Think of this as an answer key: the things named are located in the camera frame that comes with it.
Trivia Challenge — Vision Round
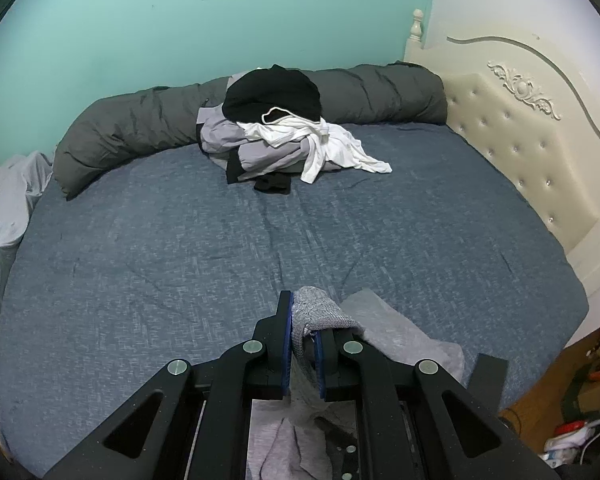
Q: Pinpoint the red white packet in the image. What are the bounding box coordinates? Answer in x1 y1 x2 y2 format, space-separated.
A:
554 420 597 442

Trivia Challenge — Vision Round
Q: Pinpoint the light grey quilt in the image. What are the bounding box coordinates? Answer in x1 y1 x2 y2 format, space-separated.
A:
0 150 56 416

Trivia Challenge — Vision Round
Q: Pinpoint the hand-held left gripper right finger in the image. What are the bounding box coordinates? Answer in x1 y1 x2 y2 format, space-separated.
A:
314 327 563 480

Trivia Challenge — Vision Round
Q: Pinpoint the small black cloth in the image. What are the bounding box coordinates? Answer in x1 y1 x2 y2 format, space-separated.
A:
253 173 292 195

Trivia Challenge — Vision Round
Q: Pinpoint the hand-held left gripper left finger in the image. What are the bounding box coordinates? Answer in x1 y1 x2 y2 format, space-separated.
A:
42 290 295 480

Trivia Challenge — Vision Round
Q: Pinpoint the dark grey rolled duvet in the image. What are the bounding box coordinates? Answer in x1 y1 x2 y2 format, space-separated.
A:
52 61 449 202

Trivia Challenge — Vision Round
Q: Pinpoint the cardboard box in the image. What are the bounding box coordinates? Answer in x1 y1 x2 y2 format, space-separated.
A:
577 377 600 413

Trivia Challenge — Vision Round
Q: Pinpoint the grey knit sweater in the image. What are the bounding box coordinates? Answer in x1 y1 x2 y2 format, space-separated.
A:
247 285 468 480

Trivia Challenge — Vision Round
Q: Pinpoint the light grey jacket black trim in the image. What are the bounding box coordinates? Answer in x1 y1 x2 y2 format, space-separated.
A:
196 102 341 185

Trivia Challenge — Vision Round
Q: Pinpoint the black garment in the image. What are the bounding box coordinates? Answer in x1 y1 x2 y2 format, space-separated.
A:
222 64 323 125

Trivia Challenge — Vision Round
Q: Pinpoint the cream tufted headboard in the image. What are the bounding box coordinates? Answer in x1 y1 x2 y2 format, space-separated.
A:
402 8 600 326

